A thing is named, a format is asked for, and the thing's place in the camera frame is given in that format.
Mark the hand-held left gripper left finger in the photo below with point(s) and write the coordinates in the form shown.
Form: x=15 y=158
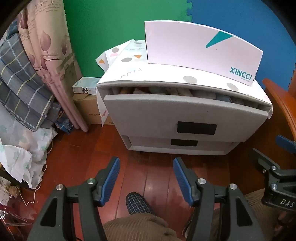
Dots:
x=111 y=178

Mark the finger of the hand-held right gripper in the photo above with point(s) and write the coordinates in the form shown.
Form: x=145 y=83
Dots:
x=274 y=172
x=286 y=142

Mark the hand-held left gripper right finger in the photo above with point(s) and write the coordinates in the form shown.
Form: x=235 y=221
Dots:
x=182 y=178

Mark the pile of clothes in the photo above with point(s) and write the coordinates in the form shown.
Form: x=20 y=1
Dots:
x=161 y=90

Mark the grey drawer cabinet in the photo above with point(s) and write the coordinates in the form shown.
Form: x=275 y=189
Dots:
x=245 y=143

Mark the small grey drawer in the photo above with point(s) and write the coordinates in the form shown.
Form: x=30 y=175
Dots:
x=150 y=143

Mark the plaid slipper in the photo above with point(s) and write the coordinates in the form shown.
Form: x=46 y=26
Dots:
x=138 y=204

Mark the wooden chair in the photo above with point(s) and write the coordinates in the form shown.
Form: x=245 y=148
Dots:
x=283 y=102

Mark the person's legs with plaid slipper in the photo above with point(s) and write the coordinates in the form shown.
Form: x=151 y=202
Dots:
x=138 y=227

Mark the blue packet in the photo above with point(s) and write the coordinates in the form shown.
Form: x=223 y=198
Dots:
x=64 y=125

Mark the brown cardboard box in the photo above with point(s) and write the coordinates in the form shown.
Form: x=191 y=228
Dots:
x=89 y=111

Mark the small pale blue box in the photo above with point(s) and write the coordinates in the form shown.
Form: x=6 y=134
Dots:
x=84 y=85

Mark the white clover print cloth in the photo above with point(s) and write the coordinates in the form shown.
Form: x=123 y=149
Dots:
x=18 y=148

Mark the blue plaid cloth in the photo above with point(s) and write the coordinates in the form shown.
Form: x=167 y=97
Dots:
x=20 y=81

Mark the blue foam mat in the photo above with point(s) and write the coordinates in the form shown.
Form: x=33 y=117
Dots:
x=242 y=16

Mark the white cardboard box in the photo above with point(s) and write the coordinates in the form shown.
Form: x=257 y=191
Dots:
x=185 y=44

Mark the pink floral curtain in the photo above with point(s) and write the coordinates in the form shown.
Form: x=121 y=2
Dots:
x=46 y=46

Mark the green foam mat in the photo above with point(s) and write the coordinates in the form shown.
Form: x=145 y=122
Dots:
x=104 y=27

